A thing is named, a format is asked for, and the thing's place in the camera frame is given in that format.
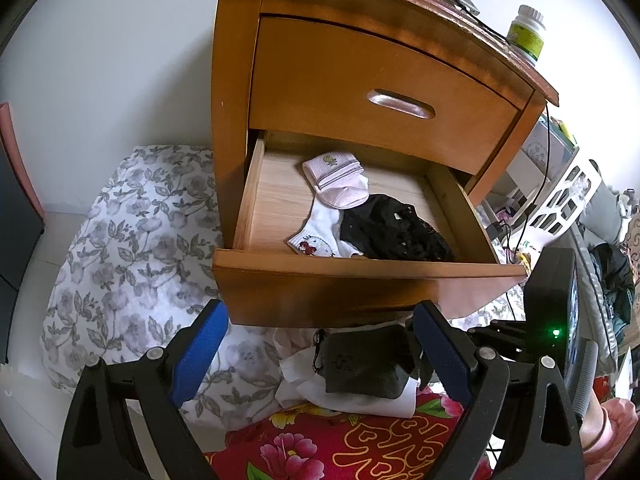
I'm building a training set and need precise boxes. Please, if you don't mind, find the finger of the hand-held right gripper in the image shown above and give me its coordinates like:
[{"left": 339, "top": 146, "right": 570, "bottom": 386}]
[{"left": 467, "top": 321, "right": 531, "bottom": 353}]

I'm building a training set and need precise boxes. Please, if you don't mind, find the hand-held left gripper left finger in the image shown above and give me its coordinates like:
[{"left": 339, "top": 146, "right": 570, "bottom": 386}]
[{"left": 56, "top": 299, "right": 230, "bottom": 480}]

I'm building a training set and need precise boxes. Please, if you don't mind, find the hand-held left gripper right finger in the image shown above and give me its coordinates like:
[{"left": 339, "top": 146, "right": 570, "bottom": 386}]
[{"left": 413, "top": 301, "right": 586, "bottom": 480}]

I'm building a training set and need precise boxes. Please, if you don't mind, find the dark grey pouch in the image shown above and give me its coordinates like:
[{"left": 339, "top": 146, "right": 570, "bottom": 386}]
[{"left": 314, "top": 324, "right": 408, "bottom": 400}]

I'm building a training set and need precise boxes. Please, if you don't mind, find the black lace garment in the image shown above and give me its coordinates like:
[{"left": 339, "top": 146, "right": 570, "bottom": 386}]
[{"left": 340, "top": 194, "right": 456, "bottom": 262}]

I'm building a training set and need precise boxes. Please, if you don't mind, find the white sock cat print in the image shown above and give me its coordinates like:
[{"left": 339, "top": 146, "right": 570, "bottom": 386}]
[{"left": 287, "top": 200, "right": 368, "bottom": 259}]

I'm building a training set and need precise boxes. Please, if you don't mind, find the wooden drawer with clothes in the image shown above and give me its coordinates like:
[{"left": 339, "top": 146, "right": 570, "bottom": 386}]
[{"left": 212, "top": 130, "right": 528, "bottom": 328}]

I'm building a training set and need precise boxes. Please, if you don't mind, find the pink ribbed sock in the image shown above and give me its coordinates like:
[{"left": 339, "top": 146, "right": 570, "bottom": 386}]
[{"left": 302, "top": 152, "right": 369, "bottom": 211}]

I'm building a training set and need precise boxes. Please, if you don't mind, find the person's right forearm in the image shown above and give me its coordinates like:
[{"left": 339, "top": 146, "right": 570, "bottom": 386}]
[{"left": 582, "top": 397, "right": 640, "bottom": 466}]

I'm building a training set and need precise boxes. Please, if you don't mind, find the dark green clothing pile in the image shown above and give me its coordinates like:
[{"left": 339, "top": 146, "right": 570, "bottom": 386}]
[{"left": 590, "top": 242, "right": 636, "bottom": 321}]

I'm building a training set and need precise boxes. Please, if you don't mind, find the grey plush toy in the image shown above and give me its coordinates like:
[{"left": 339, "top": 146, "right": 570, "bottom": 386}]
[{"left": 580, "top": 160, "right": 640, "bottom": 241}]

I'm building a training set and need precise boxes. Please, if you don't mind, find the white cloth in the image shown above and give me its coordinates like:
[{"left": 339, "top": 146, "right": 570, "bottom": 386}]
[{"left": 277, "top": 345, "right": 418, "bottom": 418}]

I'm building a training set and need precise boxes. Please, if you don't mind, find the grey floral blanket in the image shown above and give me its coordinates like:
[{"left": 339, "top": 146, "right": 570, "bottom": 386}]
[{"left": 40, "top": 145, "right": 526, "bottom": 426}]

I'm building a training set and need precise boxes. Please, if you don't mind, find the white lattice plastic basket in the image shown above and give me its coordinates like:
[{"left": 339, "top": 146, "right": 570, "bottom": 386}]
[{"left": 525, "top": 160, "right": 603, "bottom": 233}]

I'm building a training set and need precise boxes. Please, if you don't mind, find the white shelf unit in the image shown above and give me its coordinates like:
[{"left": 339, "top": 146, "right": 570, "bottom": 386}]
[{"left": 480, "top": 150, "right": 551, "bottom": 241}]

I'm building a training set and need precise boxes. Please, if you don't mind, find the pale printed box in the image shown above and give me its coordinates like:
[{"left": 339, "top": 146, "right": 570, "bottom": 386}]
[{"left": 520, "top": 115, "right": 578, "bottom": 181}]

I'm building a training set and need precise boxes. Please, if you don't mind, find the red floral blanket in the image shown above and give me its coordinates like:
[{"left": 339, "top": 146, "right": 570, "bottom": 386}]
[{"left": 205, "top": 392, "right": 496, "bottom": 480}]

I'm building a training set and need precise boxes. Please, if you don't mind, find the wooden nightstand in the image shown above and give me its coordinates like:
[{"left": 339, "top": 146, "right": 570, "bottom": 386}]
[{"left": 210, "top": 0, "right": 560, "bottom": 328}]

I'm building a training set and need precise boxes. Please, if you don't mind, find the pink board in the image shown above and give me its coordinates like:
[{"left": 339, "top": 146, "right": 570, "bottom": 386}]
[{"left": 0, "top": 102, "right": 46, "bottom": 221}]

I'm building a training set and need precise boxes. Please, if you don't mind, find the white bottle green label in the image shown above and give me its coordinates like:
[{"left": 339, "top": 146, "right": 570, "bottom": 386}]
[{"left": 506, "top": 5, "right": 546, "bottom": 67}]

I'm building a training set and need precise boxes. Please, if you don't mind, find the plain wooden drawer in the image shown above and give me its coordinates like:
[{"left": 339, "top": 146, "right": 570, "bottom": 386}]
[{"left": 248, "top": 15, "right": 537, "bottom": 177}]

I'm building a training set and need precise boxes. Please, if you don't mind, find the black cable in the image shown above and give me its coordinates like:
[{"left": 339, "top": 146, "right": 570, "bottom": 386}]
[{"left": 502, "top": 102, "right": 551, "bottom": 321}]

